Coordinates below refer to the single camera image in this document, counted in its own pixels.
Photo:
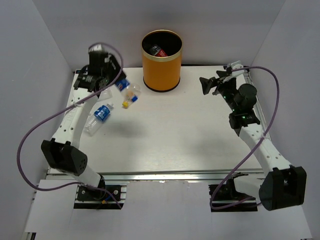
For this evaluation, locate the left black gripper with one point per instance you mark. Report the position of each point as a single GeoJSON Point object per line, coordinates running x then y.
{"type": "Point", "coordinates": [116, 71]}

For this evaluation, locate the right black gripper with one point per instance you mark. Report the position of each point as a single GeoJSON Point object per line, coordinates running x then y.
{"type": "Point", "coordinates": [207, 84]}

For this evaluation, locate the blue cap pepsi bottle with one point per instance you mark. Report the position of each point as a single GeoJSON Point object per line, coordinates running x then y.
{"type": "Point", "coordinates": [121, 84]}

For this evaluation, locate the red label water bottle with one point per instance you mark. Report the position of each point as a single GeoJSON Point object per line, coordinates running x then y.
{"type": "Point", "coordinates": [157, 51]}

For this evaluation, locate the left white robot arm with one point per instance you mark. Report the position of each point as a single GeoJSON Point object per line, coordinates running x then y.
{"type": "Point", "coordinates": [62, 151]}

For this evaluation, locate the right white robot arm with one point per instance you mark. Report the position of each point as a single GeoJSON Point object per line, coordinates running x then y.
{"type": "Point", "coordinates": [283, 185]}

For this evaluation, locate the orange cylindrical bin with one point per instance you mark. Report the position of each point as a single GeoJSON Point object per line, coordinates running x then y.
{"type": "Point", "coordinates": [162, 74]}

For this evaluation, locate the yellow cap small bottle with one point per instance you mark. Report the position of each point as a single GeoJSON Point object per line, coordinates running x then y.
{"type": "Point", "coordinates": [130, 95]}

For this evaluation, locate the large blue label bottle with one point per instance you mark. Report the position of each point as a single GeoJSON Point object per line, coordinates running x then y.
{"type": "Point", "coordinates": [97, 119]}

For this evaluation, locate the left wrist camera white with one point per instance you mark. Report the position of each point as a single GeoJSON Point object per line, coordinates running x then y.
{"type": "Point", "coordinates": [97, 48]}

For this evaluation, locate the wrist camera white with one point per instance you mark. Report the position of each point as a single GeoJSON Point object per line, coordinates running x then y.
{"type": "Point", "coordinates": [233, 70]}
{"type": "Point", "coordinates": [97, 48]}

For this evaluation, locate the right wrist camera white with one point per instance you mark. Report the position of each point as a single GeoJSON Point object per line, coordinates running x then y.
{"type": "Point", "coordinates": [233, 70]}

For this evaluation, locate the aluminium table frame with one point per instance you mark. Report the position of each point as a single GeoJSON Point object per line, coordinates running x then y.
{"type": "Point", "coordinates": [170, 133]}

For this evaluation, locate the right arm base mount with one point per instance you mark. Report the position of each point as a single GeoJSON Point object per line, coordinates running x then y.
{"type": "Point", "coordinates": [225, 197]}

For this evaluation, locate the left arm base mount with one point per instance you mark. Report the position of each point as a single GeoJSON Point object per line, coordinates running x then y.
{"type": "Point", "coordinates": [90, 199]}

